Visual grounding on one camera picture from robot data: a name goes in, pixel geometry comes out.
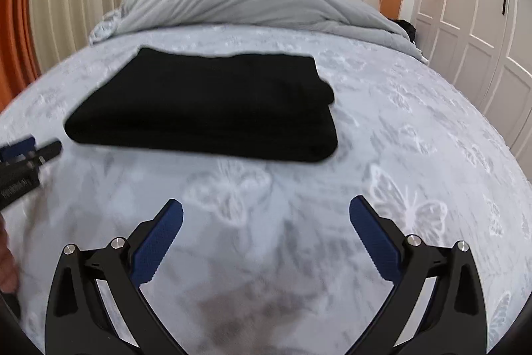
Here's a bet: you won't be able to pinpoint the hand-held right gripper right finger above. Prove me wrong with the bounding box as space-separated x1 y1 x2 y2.
349 195 487 355

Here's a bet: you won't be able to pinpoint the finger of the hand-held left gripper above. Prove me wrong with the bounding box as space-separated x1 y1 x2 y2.
0 135 37 161
25 139 63 169

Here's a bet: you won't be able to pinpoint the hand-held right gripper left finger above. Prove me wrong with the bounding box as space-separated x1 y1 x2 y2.
44 198 184 355

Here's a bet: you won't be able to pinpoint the black pants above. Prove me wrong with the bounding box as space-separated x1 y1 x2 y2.
64 46 338 163

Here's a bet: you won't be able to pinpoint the person's left hand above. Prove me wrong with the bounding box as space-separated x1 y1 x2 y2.
0 214 20 293

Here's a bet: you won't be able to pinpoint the butterfly print bed sheet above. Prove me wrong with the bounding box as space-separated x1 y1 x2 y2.
0 24 532 355

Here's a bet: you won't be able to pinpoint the orange curtain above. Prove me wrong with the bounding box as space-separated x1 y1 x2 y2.
0 0 41 112

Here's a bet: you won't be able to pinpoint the dark cloth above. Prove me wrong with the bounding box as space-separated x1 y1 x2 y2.
394 19 419 45

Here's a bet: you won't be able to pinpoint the white wardrobe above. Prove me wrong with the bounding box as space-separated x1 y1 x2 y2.
399 0 532 161

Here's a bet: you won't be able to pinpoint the grey duvet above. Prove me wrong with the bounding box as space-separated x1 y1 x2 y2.
89 0 430 62

